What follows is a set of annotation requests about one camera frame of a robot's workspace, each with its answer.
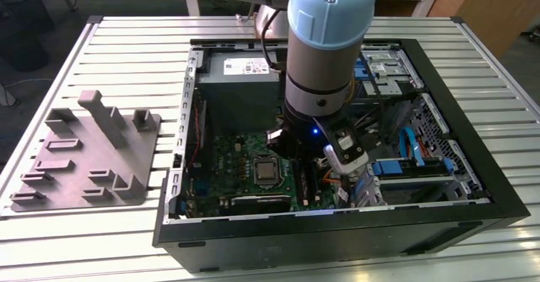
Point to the wooden cabinet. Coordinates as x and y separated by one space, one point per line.
494 10

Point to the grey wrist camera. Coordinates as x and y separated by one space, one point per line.
350 163

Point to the grey parts rack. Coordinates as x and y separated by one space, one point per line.
96 155

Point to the black RAM slot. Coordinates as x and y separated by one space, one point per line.
302 187

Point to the hard disk in blue carrier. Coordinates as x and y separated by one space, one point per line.
392 167

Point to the CPU socket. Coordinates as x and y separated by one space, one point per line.
266 156

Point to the silver drive cage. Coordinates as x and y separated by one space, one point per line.
392 83
422 182

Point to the grey power supply unit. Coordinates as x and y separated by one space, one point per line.
236 105

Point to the black graphics card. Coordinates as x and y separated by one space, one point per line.
258 204

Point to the black PC case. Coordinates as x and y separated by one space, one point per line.
316 247

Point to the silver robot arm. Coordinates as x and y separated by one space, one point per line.
320 73

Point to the green motherboard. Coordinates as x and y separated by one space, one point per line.
230 155

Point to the blue plastic disk carrier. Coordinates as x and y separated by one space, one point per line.
360 71

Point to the silver CPU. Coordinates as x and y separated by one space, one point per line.
264 170

